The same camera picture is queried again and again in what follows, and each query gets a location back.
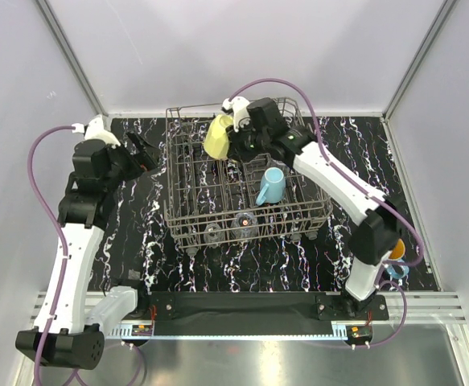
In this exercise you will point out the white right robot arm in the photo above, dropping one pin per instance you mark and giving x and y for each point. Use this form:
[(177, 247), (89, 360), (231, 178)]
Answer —
[(377, 227)]

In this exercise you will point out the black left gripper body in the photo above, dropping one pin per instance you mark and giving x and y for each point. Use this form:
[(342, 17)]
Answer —
[(128, 166)]

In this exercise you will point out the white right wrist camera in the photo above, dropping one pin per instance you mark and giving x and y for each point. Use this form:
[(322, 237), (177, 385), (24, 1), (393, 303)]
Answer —
[(237, 108)]

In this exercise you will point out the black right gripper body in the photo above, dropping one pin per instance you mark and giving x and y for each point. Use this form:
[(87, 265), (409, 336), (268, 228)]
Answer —
[(247, 142)]

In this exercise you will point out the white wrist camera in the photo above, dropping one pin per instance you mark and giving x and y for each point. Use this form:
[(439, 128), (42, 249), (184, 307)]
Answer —
[(96, 129), (237, 108)]

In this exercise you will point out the light blue ceramic mug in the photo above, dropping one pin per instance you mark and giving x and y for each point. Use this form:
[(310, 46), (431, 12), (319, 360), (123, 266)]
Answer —
[(272, 187)]

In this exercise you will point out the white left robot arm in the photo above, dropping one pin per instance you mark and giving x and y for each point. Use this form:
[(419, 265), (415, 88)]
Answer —
[(64, 334)]

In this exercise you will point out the grey wire dish rack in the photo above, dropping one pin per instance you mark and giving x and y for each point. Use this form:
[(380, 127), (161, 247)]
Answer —
[(202, 190)]

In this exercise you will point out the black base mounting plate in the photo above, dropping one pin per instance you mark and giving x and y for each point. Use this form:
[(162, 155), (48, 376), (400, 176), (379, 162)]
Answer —
[(324, 306)]

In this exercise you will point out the blue floral mug orange inside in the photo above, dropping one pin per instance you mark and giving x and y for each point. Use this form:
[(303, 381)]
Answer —
[(395, 270)]

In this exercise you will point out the aluminium frame rail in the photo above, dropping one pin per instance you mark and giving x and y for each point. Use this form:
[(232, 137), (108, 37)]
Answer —
[(418, 309)]

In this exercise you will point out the clear glass cup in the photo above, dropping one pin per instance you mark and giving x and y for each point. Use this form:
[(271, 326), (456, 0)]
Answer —
[(244, 226), (280, 165), (213, 235)]

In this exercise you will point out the yellow ceramic mug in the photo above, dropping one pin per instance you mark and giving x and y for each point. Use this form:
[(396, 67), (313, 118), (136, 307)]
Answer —
[(216, 142)]

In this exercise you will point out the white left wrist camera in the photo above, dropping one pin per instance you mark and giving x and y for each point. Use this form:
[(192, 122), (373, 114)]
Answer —
[(96, 129)]

